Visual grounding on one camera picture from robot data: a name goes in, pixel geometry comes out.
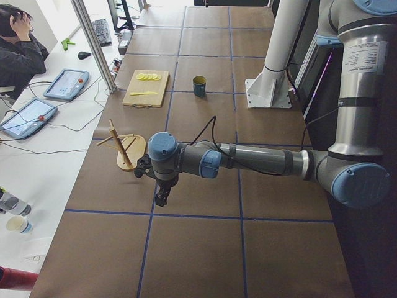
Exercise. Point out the wooden cutting board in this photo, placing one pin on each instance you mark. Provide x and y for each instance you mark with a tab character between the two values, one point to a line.
146	85

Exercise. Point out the black computer mouse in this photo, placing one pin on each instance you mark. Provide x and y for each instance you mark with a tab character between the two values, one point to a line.
83	55

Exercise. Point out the red object table edge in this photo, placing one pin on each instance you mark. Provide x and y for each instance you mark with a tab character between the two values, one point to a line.
15	279

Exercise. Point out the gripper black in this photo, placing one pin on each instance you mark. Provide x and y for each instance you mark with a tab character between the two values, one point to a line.
164	185

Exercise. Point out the aluminium frame post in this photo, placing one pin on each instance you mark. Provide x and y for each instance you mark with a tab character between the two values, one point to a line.
85	22

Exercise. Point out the black keyboard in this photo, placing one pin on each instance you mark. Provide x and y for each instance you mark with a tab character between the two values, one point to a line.
102	32

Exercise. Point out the seated person black jacket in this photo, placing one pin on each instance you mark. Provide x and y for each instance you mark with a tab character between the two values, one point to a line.
22	55

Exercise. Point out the green tool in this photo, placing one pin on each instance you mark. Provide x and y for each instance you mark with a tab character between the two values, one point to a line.
66	43

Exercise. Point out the yellow plastic knife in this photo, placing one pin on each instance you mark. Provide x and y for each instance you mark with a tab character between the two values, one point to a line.
143	93

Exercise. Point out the paper cup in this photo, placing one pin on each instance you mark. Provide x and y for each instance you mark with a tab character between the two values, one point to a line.
19	224

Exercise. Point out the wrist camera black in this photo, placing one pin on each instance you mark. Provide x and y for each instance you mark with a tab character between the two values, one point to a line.
144	167

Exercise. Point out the plastic water bottle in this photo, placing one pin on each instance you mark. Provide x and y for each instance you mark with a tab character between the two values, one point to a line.
13	204

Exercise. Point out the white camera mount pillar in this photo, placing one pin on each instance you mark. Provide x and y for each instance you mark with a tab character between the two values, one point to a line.
270	88

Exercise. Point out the dark teal cup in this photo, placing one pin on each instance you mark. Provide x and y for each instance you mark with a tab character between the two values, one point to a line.
199	86

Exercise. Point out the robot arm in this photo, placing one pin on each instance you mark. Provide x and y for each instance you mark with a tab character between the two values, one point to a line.
349	169

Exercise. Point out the black power box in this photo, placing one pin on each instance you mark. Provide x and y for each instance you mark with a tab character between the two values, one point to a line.
124	41

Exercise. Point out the teach pendant near person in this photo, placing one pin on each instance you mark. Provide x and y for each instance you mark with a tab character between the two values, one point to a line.
67	85

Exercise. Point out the wooden cup rack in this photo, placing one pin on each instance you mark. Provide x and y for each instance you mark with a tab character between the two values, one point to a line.
130	147

